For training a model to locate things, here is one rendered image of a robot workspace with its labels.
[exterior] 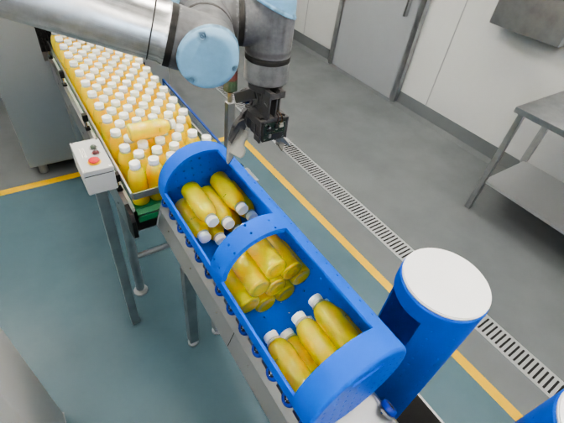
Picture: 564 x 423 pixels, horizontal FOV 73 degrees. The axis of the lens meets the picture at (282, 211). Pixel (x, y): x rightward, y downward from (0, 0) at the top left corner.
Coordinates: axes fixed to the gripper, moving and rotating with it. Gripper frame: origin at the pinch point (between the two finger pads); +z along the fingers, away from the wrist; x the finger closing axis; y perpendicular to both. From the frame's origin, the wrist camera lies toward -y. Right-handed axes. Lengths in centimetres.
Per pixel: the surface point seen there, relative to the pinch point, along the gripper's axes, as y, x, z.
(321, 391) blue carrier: 48, -10, 23
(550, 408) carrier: 77, 46, 39
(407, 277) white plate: 30, 41, 37
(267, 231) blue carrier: 9.7, -0.1, 17.4
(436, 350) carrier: 49, 43, 55
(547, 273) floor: 35, 231, 140
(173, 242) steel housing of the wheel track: -30, -14, 54
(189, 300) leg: -32, -9, 98
